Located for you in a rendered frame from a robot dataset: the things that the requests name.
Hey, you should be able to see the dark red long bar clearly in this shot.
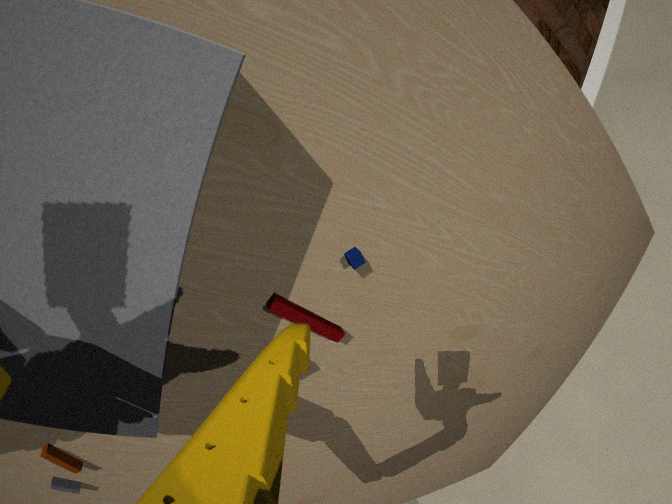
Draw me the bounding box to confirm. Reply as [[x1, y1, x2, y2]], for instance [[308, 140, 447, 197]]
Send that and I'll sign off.
[[266, 293, 345, 343]]

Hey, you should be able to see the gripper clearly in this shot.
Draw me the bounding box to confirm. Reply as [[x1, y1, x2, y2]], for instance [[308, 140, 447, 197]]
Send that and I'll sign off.
[[136, 323, 310, 504]]

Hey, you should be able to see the grey rod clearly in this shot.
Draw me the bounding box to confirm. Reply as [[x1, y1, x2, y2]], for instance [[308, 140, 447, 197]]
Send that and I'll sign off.
[[51, 476, 81, 494]]

